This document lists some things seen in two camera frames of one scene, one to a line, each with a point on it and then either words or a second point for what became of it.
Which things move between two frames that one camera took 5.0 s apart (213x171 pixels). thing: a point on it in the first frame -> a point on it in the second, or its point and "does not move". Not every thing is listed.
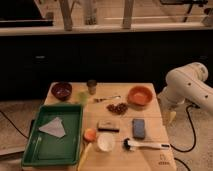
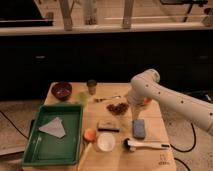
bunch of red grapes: (119, 108) does not move
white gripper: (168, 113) -> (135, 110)
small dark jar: (92, 84) does not move
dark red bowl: (61, 90) does not move
